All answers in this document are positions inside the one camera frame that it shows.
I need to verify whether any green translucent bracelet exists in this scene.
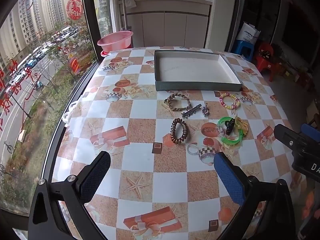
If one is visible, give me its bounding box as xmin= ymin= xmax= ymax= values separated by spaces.
xmin=217 ymin=117 xmax=244 ymax=145

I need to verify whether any shallow grey cardboard box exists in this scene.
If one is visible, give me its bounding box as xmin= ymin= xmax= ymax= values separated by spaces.
xmin=153 ymin=50 xmax=243 ymax=92

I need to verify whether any silver star hair clip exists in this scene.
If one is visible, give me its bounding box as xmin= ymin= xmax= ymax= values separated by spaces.
xmin=181 ymin=104 xmax=202 ymax=119

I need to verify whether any red lantern window sticker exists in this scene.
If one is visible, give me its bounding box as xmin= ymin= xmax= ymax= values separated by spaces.
xmin=69 ymin=57 xmax=81 ymax=75

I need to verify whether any red plastic stool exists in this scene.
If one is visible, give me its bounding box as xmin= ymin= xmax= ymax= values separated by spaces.
xmin=253 ymin=42 xmax=288 ymax=82

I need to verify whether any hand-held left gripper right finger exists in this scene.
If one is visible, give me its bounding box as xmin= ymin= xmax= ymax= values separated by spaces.
xmin=213 ymin=152 xmax=297 ymax=240

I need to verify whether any white cabinet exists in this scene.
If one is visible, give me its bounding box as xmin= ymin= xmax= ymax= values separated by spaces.
xmin=117 ymin=0 xmax=213 ymax=49

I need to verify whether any pink yellow spiral hair tie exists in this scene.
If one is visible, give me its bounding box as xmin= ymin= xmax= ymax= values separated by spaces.
xmin=219 ymin=92 xmax=241 ymax=110

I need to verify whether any white shopping bag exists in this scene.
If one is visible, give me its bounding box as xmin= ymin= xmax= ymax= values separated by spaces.
xmin=236 ymin=22 xmax=261 ymax=43

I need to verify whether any red lettering window sticker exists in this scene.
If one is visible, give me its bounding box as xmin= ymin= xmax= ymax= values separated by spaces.
xmin=0 ymin=57 xmax=43 ymax=132

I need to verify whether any blue plastic stool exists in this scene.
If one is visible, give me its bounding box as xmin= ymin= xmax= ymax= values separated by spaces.
xmin=231 ymin=39 xmax=254 ymax=62

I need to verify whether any mop handle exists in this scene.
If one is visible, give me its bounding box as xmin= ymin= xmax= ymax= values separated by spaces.
xmin=120 ymin=0 xmax=131 ymax=31

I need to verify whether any black claw hair clip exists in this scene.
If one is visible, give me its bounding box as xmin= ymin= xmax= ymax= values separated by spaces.
xmin=223 ymin=120 xmax=236 ymax=136

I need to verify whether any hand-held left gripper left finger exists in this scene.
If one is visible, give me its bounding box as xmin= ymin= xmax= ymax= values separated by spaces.
xmin=27 ymin=151 xmax=111 ymax=240

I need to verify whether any brown spiral hair tie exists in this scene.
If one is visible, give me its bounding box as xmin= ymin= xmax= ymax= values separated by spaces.
xmin=171 ymin=118 xmax=188 ymax=142

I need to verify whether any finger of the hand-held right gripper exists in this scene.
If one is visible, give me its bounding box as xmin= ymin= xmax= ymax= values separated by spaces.
xmin=301 ymin=123 xmax=320 ymax=143
xmin=273 ymin=124 xmax=309 ymax=155

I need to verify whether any pink plastic basin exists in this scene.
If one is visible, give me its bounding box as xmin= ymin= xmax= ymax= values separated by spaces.
xmin=97 ymin=30 xmax=134 ymax=51

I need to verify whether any round red window decal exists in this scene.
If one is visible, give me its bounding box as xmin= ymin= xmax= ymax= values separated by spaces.
xmin=66 ymin=0 xmax=83 ymax=20

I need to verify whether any braided tan hair tie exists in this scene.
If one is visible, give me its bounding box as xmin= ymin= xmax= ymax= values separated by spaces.
xmin=164 ymin=93 xmax=192 ymax=113

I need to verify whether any checkered printed tablecloth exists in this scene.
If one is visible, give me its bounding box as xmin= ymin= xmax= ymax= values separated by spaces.
xmin=51 ymin=46 xmax=302 ymax=240

